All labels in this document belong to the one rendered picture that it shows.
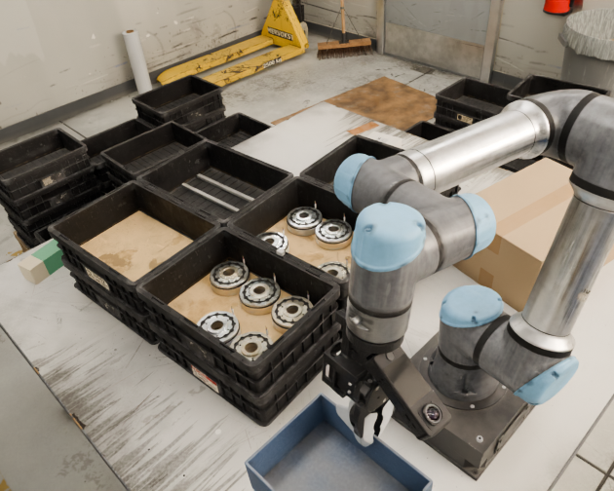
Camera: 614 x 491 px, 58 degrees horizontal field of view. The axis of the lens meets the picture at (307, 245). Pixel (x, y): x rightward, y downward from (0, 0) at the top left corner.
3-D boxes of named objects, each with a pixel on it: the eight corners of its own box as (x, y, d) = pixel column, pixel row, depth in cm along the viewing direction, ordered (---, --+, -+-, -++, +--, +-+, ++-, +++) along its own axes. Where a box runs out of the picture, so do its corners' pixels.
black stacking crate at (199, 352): (343, 321, 136) (342, 287, 129) (259, 404, 120) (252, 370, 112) (230, 258, 157) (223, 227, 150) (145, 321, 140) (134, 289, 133)
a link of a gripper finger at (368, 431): (342, 423, 81) (348, 378, 76) (372, 449, 78) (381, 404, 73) (326, 434, 80) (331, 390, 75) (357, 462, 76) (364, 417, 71)
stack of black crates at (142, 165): (189, 195, 303) (172, 120, 275) (224, 217, 286) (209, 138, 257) (125, 230, 283) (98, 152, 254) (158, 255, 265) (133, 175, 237)
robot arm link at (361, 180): (551, 67, 97) (327, 146, 74) (611, 85, 90) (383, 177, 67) (537, 130, 104) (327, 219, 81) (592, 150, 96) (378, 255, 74)
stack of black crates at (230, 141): (247, 165, 324) (238, 111, 302) (282, 183, 306) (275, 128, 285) (190, 195, 303) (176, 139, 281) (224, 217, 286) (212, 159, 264)
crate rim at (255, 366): (343, 293, 130) (343, 285, 129) (254, 377, 113) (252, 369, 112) (225, 231, 151) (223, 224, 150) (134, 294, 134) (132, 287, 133)
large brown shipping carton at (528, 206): (532, 209, 184) (545, 157, 171) (618, 256, 164) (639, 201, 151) (444, 259, 168) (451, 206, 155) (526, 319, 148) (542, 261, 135)
